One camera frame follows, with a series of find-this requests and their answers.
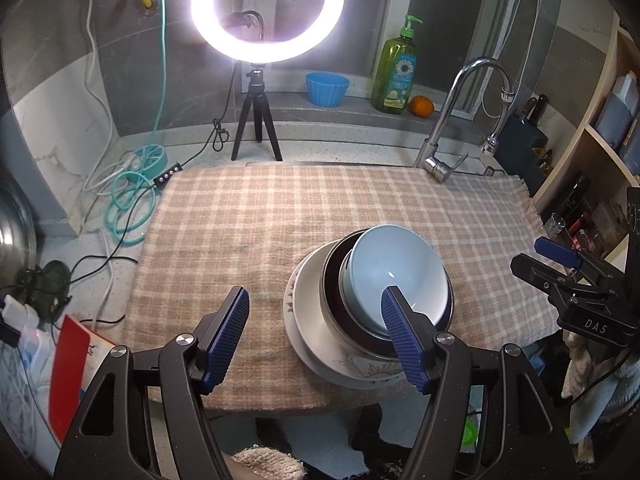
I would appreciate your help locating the cream wooden shelf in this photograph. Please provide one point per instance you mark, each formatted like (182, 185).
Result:
(595, 95)

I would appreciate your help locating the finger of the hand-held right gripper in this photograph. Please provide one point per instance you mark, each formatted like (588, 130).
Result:
(532, 270)
(555, 251)

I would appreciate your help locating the floral white plate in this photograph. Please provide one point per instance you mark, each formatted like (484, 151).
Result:
(360, 376)

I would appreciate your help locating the dark green scrubber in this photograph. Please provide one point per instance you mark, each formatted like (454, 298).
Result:
(50, 280)

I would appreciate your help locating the black bottle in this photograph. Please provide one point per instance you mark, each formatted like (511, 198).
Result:
(575, 195)

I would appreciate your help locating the white window frame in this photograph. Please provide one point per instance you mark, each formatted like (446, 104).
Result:
(387, 10)

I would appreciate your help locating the black inline controller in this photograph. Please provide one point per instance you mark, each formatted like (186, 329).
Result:
(166, 174)

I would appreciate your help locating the green plastic item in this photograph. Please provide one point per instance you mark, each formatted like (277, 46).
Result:
(470, 432)

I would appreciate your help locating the person's right hand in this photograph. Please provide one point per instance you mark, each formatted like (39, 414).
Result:
(575, 365)

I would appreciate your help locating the white plastic bag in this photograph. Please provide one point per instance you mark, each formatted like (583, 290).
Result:
(30, 355)

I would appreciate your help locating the red packet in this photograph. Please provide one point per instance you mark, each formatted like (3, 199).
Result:
(70, 370)

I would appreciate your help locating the orange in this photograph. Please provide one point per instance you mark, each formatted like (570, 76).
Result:
(421, 106)

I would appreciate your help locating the large steel bowl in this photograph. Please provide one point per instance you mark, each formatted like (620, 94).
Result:
(331, 280)

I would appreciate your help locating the checkered beige cloth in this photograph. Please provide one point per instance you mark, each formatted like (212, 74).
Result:
(250, 220)

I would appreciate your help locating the person's right forearm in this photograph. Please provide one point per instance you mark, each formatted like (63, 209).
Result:
(620, 385)

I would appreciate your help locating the steel pot lid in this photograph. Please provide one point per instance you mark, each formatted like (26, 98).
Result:
(12, 230)

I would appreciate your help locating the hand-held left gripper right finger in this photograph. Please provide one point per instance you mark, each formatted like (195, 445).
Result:
(402, 340)

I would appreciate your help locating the person's left hand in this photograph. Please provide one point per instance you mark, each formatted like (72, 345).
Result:
(270, 462)

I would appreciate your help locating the blue ribbed cup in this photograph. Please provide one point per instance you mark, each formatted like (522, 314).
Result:
(326, 89)

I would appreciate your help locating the chrome faucet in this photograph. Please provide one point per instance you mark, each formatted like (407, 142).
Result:
(442, 115)

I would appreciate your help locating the white ceramic bowl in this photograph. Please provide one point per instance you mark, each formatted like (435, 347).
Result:
(390, 260)

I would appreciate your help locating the green dish soap bottle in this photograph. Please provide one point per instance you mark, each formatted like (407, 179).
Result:
(395, 75)

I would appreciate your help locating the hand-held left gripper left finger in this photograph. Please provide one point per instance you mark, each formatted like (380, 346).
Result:
(227, 345)

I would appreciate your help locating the small glass cup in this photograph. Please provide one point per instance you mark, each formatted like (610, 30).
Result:
(556, 222)

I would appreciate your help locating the dark blue knife block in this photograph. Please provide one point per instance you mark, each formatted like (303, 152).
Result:
(517, 135)

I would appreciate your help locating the small steel bowl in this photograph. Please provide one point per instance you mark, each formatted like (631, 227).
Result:
(345, 287)

